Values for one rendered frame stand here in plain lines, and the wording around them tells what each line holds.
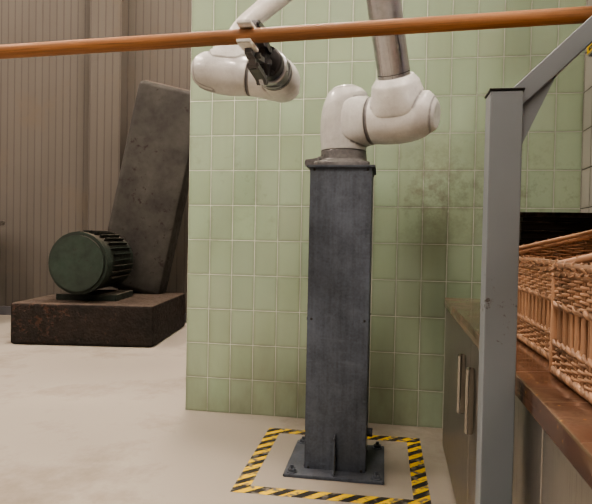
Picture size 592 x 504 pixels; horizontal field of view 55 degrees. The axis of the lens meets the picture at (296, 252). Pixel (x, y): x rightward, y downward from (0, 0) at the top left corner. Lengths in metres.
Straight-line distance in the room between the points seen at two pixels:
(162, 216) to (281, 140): 2.48
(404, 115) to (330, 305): 0.64
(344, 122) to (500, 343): 1.24
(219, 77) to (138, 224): 3.37
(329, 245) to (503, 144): 1.14
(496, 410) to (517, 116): 0.37
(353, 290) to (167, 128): 3.27
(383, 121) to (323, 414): 0.96
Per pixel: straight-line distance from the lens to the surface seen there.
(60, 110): 5.84
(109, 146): 5.41
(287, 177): 2.43
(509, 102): 0.79
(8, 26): 6.32
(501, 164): 0.78
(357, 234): 1.84
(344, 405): 1.92
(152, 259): 4.81
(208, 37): 1.28
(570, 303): 0.79
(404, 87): 1.81
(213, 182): 2.51
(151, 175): 4.84
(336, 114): 1.91
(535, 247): 1.46
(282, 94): 1.52
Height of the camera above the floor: 0.76
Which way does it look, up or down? 1 degrees down
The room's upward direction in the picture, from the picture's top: 1 degrees clockwise
